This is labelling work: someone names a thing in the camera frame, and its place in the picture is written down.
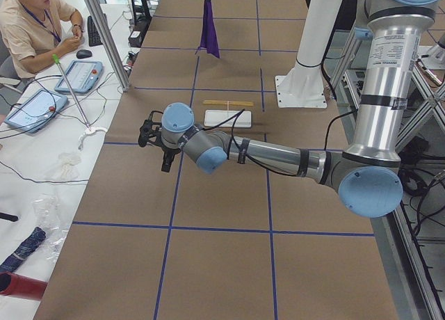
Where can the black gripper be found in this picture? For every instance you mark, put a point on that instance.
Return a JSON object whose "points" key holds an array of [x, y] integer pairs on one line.
{"points": [[169, 153]]}

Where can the purple microfiber towel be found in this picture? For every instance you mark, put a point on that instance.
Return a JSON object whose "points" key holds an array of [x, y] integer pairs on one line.
{"points": [[209, 39]]}

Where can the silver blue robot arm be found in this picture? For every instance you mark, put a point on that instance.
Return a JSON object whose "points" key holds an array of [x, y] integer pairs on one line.
{"points": [[365, 174]]}

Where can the white wood towel rack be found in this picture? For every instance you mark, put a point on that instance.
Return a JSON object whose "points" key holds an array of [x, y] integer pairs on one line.
{"points": [[227, 113]]}

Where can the blue teach pendant far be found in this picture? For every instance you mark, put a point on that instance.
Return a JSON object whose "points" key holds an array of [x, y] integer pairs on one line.
{"points": [[83, 75]]}

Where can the blue teach pendant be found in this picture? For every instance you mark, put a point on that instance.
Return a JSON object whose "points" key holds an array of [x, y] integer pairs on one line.
{"points": [[36, 111], [83, 75]]}

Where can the black keyboard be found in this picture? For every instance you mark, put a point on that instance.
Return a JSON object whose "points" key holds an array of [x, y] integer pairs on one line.
{"points": [[94, 38]]}

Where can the clear plastic bag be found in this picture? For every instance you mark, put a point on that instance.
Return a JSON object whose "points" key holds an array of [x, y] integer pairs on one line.
{"points": [[51, 221]]}

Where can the black computer mouse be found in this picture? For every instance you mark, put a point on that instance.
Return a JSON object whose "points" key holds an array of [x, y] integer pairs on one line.
{"points": [[83, 54]]}

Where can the blue teach pendant near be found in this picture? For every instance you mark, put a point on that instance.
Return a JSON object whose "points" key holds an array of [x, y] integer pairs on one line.
{"points": [[36, 111]]}

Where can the reacher stick green tip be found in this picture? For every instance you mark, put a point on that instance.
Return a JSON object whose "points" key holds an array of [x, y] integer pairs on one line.
{"points": [[90, 129]]}

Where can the folded dark blue umbrella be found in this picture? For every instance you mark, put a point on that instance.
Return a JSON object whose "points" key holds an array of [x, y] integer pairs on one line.
{"points": [[24, 250]]}

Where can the seated man beige shirt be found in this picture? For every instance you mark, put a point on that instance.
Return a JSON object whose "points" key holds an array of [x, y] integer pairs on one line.
{"points": [[35, 30]]}

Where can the red cylinder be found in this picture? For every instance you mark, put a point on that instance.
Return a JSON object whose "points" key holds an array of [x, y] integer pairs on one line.
{"points": [[18, 286]]}

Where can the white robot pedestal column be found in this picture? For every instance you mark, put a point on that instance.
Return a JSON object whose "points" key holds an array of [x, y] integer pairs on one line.
{"points": [[303, 86]]}

